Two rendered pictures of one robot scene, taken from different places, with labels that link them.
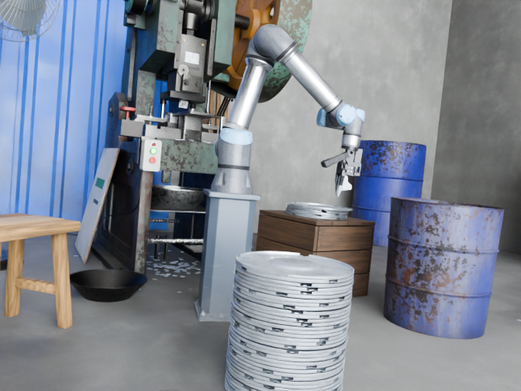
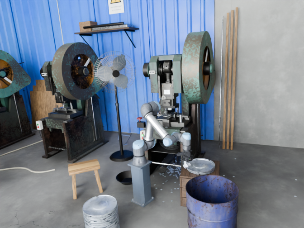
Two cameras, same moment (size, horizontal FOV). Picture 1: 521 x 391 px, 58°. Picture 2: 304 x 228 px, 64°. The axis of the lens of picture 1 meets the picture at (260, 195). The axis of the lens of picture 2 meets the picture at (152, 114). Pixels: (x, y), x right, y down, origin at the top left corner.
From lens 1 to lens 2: 2.20 m
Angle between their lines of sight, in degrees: 55
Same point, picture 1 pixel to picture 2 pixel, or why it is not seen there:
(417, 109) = not seen: outside the picture
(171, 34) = (155, 86)
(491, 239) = (208, 216)
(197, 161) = not seen: hidden behind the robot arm
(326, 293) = (89, 218)
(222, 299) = (136, 197)
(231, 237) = (135, 179)
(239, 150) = (135, 150)
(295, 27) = (192, 81)
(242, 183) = (136, 162)
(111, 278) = not seen: hidden behind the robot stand
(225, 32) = (177, 80)
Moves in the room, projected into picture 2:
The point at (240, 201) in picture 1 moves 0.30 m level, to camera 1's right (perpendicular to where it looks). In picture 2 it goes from (135, 168) to (154, 179)
